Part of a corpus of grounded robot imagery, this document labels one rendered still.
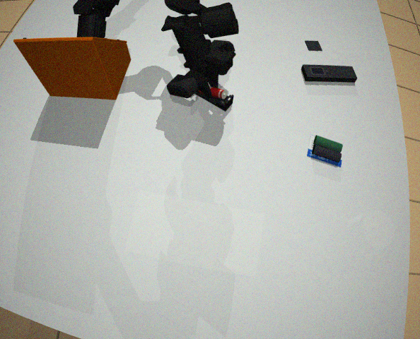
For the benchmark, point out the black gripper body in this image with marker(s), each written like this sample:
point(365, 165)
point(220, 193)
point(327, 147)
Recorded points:
point(186, 86)

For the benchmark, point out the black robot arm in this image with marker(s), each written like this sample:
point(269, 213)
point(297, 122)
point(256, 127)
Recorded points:
point(216, 21)

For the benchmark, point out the red and grey battery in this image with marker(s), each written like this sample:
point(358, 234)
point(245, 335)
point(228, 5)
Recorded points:
point(217, 92)

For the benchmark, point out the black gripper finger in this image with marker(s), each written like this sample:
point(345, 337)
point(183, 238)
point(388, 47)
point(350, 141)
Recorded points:
point(204, 88)
point(213, 81)

